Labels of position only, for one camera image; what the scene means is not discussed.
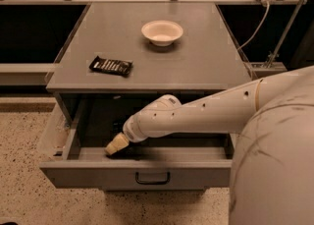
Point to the slanted metal rod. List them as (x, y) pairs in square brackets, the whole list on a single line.
[(287, 26)]

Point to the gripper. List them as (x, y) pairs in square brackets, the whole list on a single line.
[(131, 133)]

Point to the white paper bowl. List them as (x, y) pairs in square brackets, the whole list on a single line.
[(162, 33)]

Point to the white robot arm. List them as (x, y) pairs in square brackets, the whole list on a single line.
[(272, 174)]

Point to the black drawer handle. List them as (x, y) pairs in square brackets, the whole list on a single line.
[(150, 179)]

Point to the dark brown snack bar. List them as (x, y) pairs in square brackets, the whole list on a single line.
[(110, 66)]

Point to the grey open top drawer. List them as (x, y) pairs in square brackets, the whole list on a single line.
[(195, 161)]

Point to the grey metal cabinet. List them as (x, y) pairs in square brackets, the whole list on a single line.
[(203, 61)]

